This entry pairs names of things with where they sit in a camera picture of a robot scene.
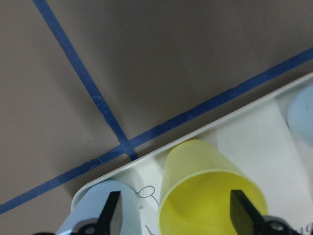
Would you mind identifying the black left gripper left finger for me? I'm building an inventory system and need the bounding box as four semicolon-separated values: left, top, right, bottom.
95;191;121;235

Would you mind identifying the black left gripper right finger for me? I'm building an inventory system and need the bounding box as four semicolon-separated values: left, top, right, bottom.
230;189;265;235

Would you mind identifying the yellow plastic cup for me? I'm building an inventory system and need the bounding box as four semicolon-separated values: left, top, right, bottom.
157;140;268;235

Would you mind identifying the light blue cup near corner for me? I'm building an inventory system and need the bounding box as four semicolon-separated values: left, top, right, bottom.
56;180;142;235

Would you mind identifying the light blue cup far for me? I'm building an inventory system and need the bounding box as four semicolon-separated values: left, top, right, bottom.
287;85;313;147

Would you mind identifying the cream serving tray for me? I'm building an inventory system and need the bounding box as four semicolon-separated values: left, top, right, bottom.
71;74;313;235

